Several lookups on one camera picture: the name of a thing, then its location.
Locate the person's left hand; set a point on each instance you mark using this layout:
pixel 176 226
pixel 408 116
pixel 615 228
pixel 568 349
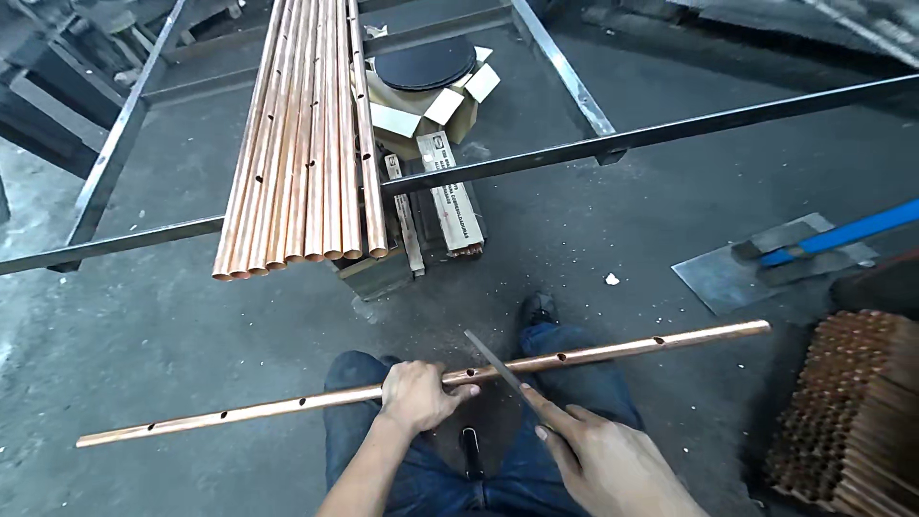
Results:
pixel 415 402

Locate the person's right hand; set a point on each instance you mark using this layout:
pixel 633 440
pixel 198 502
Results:
pixel 610 452

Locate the person's right fingers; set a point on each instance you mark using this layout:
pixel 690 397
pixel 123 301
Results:
pixel 583 413

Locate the person's right index finger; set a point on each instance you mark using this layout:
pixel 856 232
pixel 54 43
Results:
pixel 548 408

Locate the person's left fingers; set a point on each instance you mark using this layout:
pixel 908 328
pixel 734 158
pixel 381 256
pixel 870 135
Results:
pixel 420 370

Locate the person's left thumb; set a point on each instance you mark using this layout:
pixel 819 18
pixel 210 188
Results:
pixel 462 395

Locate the person's right thumb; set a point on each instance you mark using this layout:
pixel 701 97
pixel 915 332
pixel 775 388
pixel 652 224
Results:
pixel 557 448

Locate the grey metal file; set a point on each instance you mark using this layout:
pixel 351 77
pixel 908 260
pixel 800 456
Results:
pixel 495 361

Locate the copper tube with holes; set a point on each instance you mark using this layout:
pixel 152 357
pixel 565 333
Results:
pixel 337 397

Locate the person's right forearm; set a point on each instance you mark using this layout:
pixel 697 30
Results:
pixel 660 502

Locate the person's left forearm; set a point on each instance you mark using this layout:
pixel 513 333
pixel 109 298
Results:
pixel 370 467

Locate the person's legs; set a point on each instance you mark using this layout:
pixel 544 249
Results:
pixel 596 384

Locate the grey metal box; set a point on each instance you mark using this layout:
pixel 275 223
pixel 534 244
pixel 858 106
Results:
pixel 377 276

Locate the narrow white printed carton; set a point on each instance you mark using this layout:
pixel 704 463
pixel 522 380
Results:
pixel 406 219

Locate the wide white printed carton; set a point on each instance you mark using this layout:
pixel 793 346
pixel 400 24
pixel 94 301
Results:
pixel 454 205

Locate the row of long copper tubes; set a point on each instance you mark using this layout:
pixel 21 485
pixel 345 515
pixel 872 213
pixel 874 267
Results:
pixel 301 158

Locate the open cardboard box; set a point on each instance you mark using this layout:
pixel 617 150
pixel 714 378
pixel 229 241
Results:
pixel 456 115

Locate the stack of short copper tubes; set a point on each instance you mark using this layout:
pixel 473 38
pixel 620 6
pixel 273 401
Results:
pixel 843 409

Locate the stack of black discs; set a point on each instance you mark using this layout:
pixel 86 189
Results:
pixel 425 63

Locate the dark round container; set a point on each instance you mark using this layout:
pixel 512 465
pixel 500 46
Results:
pixel 879 291

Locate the dark metal machinery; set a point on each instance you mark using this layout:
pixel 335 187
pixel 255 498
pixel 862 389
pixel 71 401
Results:
pixel 61 108

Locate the steel frame rack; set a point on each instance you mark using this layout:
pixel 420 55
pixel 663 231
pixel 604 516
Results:
pixel 502 166

